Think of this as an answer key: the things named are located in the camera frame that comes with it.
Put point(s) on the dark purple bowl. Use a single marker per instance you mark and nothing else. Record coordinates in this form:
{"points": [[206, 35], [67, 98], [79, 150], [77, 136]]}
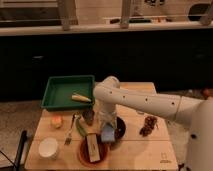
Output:
{"points": [[120, 130]]}

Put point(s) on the green plastic tray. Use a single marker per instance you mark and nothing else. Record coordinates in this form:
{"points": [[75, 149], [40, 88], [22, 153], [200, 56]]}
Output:
{"points": [[60, 89]]}

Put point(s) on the silver fork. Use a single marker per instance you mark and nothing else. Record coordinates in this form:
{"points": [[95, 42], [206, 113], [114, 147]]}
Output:
{"points": [[69, 133]]}

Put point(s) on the orange yellow toy fruit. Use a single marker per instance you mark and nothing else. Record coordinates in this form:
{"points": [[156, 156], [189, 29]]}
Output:
{"points": [[56, 121]]}

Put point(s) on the bunch of dark grapes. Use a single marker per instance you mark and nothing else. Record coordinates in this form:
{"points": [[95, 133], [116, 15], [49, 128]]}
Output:
{"points": [[148, 127]]}

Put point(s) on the corn cob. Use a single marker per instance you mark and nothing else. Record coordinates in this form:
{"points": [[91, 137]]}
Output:
{"points": [[80, 98]]}

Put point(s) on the blue sponge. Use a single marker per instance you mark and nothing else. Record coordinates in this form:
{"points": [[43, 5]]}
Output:
{"points": [[108, 135]]}

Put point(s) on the green pepper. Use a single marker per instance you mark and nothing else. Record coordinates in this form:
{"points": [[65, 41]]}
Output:
{"points": [[80, 128]]}

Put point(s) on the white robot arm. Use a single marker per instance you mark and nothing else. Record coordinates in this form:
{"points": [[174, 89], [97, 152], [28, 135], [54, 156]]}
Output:
{"points": [[196, 114]]}

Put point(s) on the white cup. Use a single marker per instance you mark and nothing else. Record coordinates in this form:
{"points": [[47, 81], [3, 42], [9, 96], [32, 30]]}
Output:
{"points": [[48, 148]]}

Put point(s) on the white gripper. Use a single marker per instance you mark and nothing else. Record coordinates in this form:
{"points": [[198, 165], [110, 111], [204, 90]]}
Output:
{"points": [[108, 116]]}

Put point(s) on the brown round plate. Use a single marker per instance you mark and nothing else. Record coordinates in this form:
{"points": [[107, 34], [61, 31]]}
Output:
{"points": [[83, 154]]}

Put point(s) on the wooden block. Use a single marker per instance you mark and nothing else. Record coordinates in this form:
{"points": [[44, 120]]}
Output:
{"points": [[93, 148]]}

